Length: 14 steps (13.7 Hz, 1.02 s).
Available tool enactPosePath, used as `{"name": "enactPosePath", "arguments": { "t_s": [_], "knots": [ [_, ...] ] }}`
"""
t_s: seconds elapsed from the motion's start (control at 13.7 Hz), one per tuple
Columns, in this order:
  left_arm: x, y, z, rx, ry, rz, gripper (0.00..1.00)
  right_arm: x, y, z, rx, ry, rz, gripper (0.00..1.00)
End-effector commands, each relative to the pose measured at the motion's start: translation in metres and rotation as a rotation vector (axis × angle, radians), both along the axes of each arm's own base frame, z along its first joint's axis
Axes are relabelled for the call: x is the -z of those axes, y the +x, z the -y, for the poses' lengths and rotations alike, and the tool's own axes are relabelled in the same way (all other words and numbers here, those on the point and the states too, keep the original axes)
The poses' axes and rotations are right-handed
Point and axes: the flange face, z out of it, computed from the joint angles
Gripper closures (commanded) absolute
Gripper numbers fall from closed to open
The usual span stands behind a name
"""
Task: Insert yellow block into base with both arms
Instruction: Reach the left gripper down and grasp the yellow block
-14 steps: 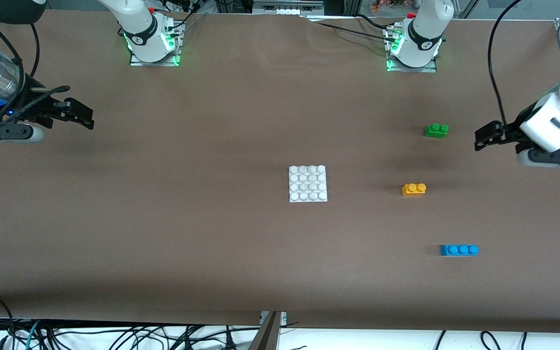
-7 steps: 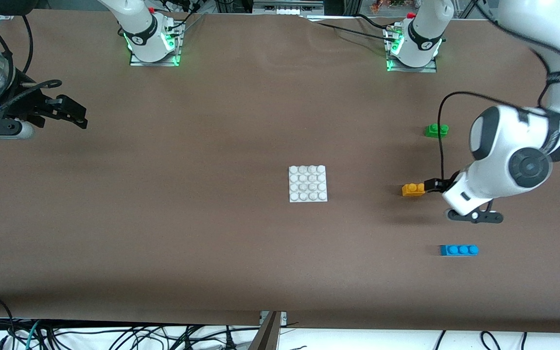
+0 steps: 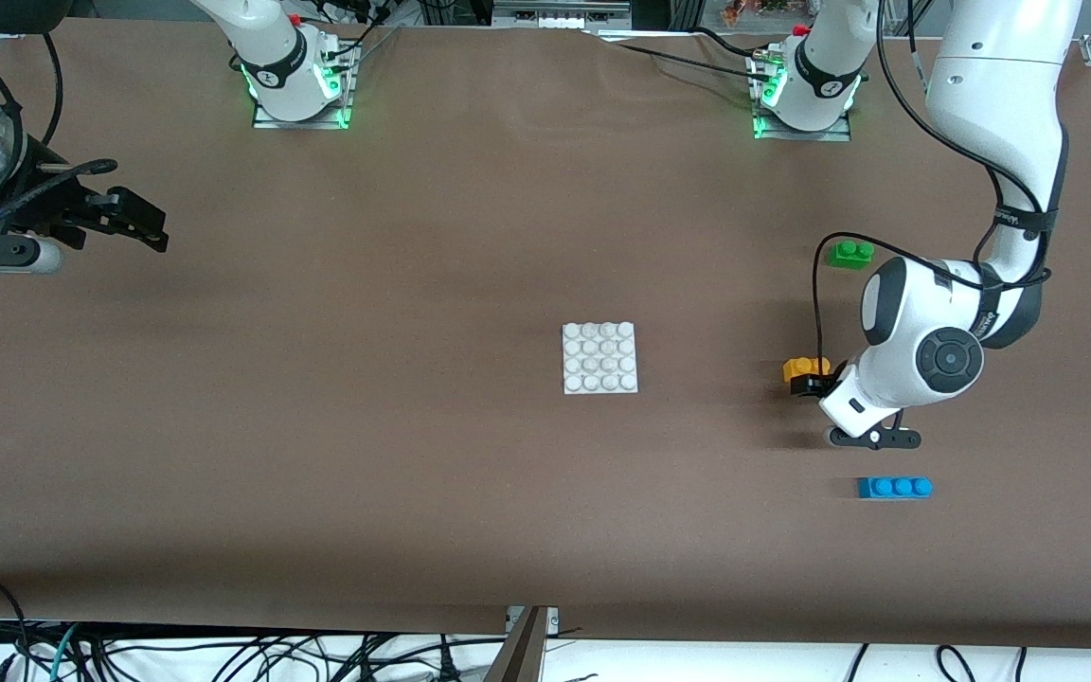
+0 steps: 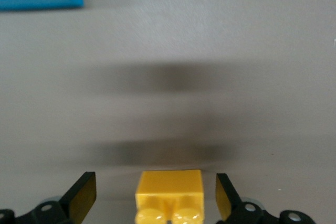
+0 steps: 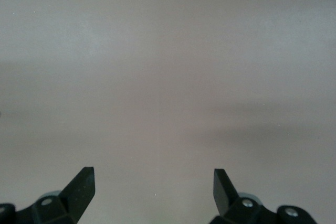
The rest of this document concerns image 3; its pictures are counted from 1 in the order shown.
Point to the white power strip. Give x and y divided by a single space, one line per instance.
555 20

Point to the yellow two-stud block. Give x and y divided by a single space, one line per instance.
799 366

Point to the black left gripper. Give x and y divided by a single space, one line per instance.
812 384

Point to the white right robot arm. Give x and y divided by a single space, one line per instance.
271 47

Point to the grey support beam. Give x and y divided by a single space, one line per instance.
519 658

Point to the white studded base plate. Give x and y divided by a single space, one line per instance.
600 358

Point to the blue three-stud block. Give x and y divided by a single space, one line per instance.
891 489

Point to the brown table cover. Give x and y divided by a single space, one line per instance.
223 521

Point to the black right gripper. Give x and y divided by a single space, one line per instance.
42 202

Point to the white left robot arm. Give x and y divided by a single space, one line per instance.
924 360

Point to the metal table edge bracket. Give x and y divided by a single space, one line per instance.
550 618

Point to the green two-stud block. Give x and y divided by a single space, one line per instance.
849 258

